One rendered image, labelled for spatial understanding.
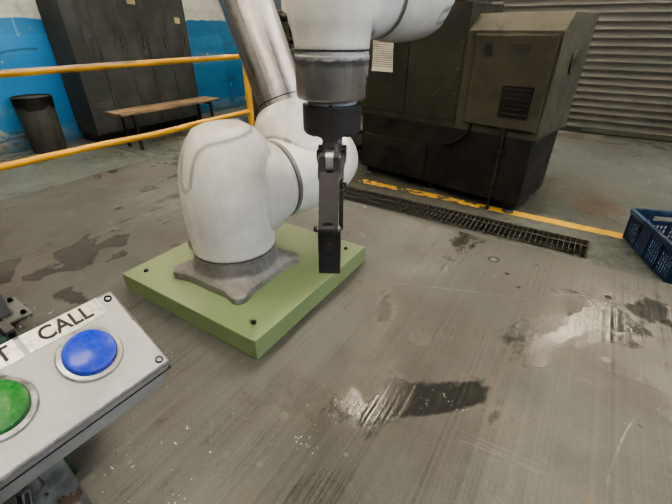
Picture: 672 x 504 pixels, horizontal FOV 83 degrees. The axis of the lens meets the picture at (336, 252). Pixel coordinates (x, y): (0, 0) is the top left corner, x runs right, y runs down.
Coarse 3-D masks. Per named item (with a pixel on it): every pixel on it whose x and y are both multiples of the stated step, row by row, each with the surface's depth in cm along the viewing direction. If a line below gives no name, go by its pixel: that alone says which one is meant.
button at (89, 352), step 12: (72, 336) 24; (84, 336) 24; (96, 336) 24; (108, 336) 25; (72, 348) 23; (84, 348) 24; (96, 348) 24; (108, 348) 24; (72, 360) 23; (84, 360) 23; (96, 360) 24; (108, 360) 24; (72, 372) 23; (84, 372) 23; (96, 372) 23
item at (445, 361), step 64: (64, 192) 119; (128, 192) 119; (0, 256) 86; (64, 256) 86; (128, 256) 86; (384, 256) 86; (448, 256) 86; (512, 256) 86; (320, 320) 67; (384, 320) 67; (448, 320) 67; (512, 320) 67; (576, 320) 67; (640, 320) 67; (192, 384) 55; (256, 384) 55; (320, 384) 55; (384, 384) 55; (448, 384) 55; (512, 384) 55; (576, 384) 55; (640, 384) 55; (128, 448) 46; (192, 448) 46; (256, 448) 46; (320, 448) 46; (384, 448) 46; (448, 448) 46; (512, 448) 46; (576, 448) 46; (640, 448) 46
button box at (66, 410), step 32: (64, 320) 25; (96, 320) 26; (128, 320) 27; (0, 352) 22; (32, 352) 23; (128, 352) 25; (160, 352) 26; (32, 384) 22; (64, 384) 23; (96, 384) 24; (128, 384) 24; (160, 384) 29; (32, 416) 21; (64, 416) 22; (96, 416) 23; (0, 448) 20; (32, 448) 20; (64, 448) 23; (0, 480) 19; (32, 480) 23
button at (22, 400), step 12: (0, 384) 21; (12, 384) 21; (0, 396) 21; (12, 396) 21; (24, 396) 21; (0, 408) 20; (12, 408) 20; (24, 408) 21; (0, 420) 20; (12, 420) 20; (0, 432) 20
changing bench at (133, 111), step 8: (152, 104) 470; (160, 104) 472; (168, 104) 471; (176, 104) 471; (184, 104) 473; (192, 104) 483; (112, 112) 426; (120, 112) 426; (128, 112) 426; (136, 112) 428; (144, 112) 436; (200, 112) 527; (136, 120) 432; (136, 128) 435; (128, 144) 460
